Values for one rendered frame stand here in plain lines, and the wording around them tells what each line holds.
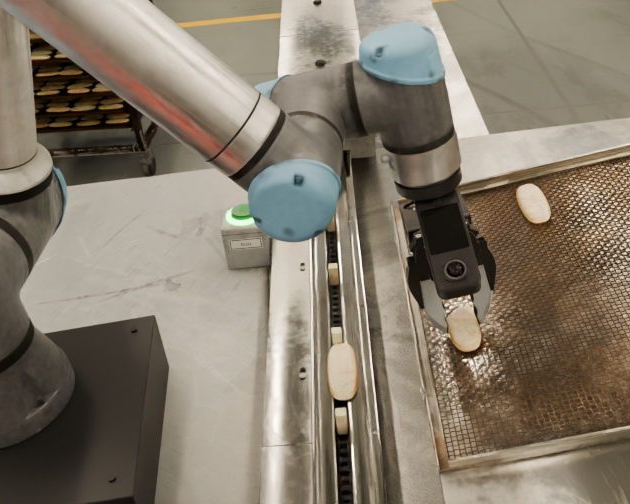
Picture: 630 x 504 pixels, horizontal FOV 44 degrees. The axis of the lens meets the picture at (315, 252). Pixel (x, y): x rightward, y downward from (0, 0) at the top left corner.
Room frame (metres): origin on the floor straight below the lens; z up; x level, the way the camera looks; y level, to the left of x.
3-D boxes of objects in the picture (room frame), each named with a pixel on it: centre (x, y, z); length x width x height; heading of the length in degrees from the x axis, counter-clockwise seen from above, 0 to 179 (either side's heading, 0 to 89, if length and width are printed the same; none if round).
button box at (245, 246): (1.01, 0.10, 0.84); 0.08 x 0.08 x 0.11; 87
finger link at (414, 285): (0.69, -0.12, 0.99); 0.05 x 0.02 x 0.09; 91
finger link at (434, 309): (0.71, -0.13, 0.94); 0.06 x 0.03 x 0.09; 1
